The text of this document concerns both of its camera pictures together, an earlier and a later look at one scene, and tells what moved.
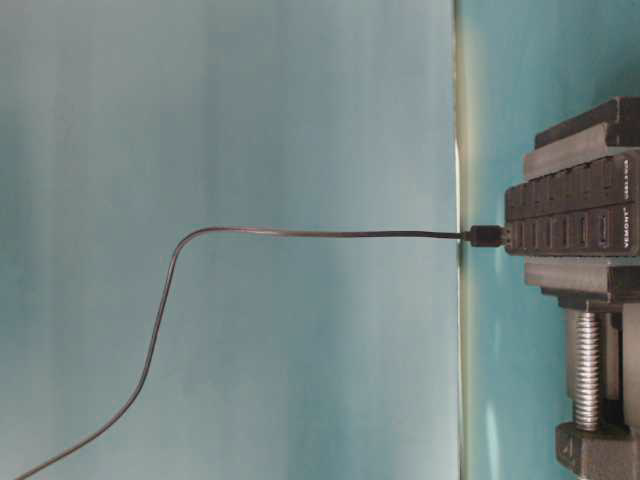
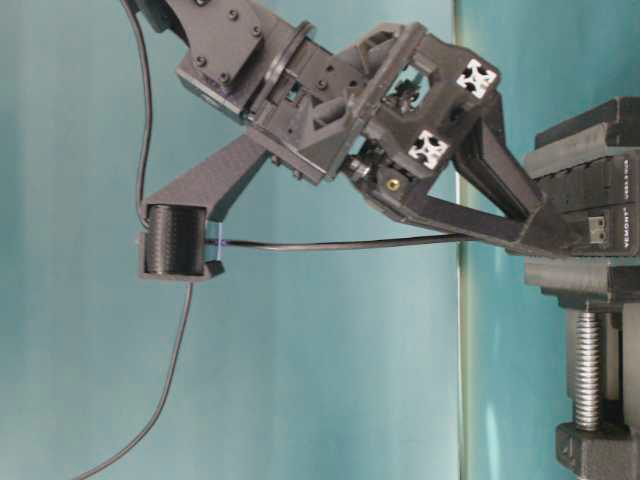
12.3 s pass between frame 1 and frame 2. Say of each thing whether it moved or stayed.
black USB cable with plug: moved
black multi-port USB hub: stayed
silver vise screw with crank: stayed
